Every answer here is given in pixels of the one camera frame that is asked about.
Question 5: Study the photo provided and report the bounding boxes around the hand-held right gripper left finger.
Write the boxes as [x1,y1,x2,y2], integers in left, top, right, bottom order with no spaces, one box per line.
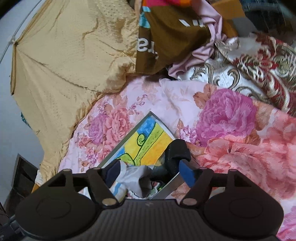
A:
[45,161,121,207]

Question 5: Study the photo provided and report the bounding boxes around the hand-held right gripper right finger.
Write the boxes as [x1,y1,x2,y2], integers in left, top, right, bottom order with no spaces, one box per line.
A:
[178,159,252,207]

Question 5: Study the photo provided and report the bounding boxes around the dark dotted sock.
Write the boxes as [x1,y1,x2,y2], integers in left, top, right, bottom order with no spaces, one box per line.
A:
[149,138,191,183]

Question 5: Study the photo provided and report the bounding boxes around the metal tray with drawing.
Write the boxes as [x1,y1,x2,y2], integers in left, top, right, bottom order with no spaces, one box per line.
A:
[97,111,186,200]

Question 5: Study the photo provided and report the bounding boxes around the pink floral bedsheet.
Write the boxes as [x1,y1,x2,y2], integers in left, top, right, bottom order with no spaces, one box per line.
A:
[58,75,296,241]

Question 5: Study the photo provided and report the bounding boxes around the dark furniture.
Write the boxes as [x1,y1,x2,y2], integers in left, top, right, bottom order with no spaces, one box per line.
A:
[0,152,39,234]

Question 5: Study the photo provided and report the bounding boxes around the teal cloth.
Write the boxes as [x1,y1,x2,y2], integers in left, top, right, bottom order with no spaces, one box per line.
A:
[20,112,31,128]

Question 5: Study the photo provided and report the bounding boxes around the yellow quilt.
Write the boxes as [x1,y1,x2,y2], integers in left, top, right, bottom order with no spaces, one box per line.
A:
[10,0,140,187]

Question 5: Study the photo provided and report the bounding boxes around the lilac garment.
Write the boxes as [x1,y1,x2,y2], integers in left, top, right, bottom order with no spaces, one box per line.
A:
[167,0,229,80]

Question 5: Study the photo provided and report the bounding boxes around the cream red ornate cloth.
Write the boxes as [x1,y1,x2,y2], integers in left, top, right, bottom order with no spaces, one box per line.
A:
[188,31,296,117]

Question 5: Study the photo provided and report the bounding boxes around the blue jeans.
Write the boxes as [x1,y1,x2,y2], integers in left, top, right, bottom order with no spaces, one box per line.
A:
[239,0,286,34]

